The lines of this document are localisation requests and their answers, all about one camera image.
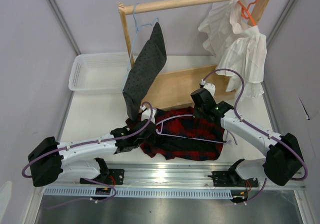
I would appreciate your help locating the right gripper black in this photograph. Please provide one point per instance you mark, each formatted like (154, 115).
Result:
(197, 114)

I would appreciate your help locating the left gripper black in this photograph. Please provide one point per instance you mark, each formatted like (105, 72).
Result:
(150, 138)

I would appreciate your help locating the red plaid skirt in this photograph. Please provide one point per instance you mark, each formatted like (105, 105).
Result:
(184, 136)

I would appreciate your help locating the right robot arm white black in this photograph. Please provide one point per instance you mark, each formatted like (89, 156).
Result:
(282, 157)

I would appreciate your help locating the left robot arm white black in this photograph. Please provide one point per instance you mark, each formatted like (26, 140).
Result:
(83, 161)

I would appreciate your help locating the orange hanger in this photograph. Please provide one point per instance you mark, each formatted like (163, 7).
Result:
(245, 11)

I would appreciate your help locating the light blue hanger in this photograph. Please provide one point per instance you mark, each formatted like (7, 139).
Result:
(137, 30)

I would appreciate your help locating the wooden clothes rack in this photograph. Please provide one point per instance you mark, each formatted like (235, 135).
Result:
(172, 89)

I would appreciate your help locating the white pleated garment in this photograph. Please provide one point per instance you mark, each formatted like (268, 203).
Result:
(239, 49)

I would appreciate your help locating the grey dotted garment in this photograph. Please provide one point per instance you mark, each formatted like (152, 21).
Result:
(147, 66)

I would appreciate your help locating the white plastic basket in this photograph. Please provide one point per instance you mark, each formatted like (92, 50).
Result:
(99, 73)

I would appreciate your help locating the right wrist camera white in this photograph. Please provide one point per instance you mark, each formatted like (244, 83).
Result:
(208, 86)

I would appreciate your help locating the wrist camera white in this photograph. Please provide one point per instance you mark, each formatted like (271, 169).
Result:
(148, 114)
(208, 86)

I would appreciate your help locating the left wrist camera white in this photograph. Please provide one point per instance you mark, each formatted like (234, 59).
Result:
(148, 114)

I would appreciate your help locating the aluminium mounting rail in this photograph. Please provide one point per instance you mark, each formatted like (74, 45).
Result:
(168, 175)

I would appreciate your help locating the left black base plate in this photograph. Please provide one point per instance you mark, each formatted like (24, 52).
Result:
(113, 177)

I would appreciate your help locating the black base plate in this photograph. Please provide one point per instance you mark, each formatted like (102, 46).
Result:
(113, 177)
(228, 179)

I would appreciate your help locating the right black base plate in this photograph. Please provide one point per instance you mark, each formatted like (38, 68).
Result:
(228, 179)

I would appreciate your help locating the white slotted cable duct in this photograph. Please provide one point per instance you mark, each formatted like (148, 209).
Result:
(160, 193)

